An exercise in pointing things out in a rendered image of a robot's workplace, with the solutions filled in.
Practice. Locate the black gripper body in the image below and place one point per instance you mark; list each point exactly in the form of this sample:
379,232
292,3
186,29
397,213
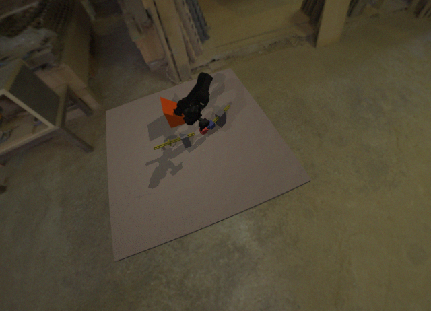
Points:
202,122

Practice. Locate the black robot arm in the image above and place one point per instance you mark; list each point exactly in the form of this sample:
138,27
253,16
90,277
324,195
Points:
199,94

